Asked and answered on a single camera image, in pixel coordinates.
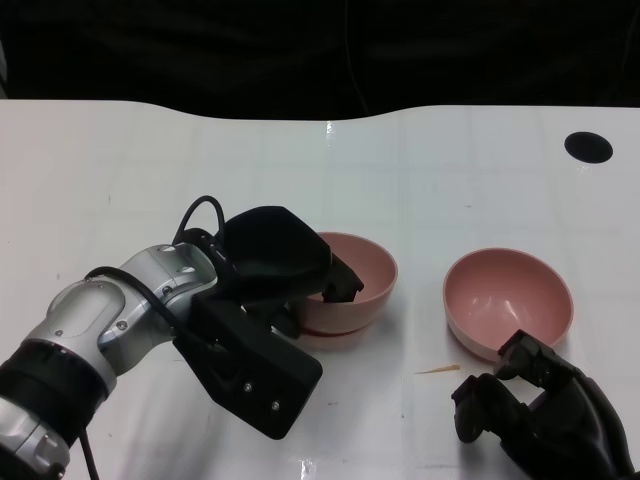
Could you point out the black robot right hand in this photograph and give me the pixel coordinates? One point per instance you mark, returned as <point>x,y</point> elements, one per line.
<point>575,430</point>

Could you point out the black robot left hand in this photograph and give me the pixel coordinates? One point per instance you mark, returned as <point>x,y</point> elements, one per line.
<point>275,250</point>

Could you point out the pink plastic bowl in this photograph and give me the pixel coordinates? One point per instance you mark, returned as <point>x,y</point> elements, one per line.
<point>335,342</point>
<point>370,270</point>
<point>500,295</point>

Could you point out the thin tan wood sliver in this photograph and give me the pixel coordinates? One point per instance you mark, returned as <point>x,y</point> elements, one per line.
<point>442,369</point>

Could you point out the black backdrop cloth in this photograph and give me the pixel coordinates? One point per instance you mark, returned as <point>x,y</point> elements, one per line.
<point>200,50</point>

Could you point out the round black table grommet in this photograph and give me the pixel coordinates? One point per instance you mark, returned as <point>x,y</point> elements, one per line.
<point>588,146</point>

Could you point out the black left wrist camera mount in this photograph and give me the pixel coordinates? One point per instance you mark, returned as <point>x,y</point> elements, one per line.
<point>260,380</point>

